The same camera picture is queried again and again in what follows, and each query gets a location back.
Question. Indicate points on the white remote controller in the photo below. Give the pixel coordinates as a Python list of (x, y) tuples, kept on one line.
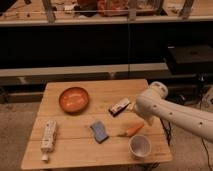
[(48, 139)]

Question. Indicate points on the black box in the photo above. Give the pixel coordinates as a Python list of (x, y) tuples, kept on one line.
[(190, 59)]

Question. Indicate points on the orange bowl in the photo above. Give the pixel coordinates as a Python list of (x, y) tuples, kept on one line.
[(73, 100)]

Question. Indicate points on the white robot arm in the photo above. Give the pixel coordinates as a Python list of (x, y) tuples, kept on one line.
[(152, 102)]

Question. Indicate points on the orange pepper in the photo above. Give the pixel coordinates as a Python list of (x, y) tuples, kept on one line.
[(132, 130)]

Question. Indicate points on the wooden table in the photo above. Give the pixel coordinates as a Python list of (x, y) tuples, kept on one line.
[(93, 137)]

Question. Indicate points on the blue sponge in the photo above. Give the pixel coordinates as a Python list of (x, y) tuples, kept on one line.
[(99, 131)]

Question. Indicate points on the white ceramic cup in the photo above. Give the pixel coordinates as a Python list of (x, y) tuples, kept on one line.
[(139, 146)]

